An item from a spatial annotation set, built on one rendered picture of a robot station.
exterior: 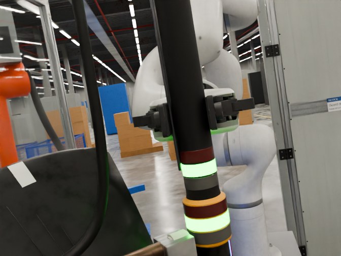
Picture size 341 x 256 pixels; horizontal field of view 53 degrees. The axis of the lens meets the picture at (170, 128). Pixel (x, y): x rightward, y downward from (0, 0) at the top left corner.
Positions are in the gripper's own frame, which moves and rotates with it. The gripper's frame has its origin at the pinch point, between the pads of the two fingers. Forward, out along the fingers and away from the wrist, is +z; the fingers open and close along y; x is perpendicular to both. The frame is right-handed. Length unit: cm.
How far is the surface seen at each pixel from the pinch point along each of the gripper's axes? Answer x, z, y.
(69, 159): -3.2, -6.0, 15.6
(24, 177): -3.9, -1.2, 18.9
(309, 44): 21, -179, -62
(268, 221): -140, -330, -38
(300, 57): 15, -179, -56
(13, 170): -3.0, -1.3, 19.9
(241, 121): -74, -826, -58
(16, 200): -5.8, 1.1, 18.7
